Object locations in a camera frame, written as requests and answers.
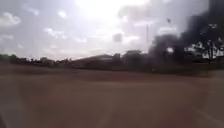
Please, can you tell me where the low building with pitched roof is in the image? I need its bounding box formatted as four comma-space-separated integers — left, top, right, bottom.
70, 53, 115, 70

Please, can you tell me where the red-brown paved ground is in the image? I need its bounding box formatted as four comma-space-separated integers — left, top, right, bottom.
0, 65, 224, 128

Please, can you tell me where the thin pole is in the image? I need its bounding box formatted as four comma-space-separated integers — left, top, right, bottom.
145, 23, 150, 54

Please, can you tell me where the dark grass strip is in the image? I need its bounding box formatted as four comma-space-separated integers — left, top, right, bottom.
111, 62, 224, 78

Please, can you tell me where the row of distant trees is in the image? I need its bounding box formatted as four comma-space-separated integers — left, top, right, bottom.
0, 53, 72, 69

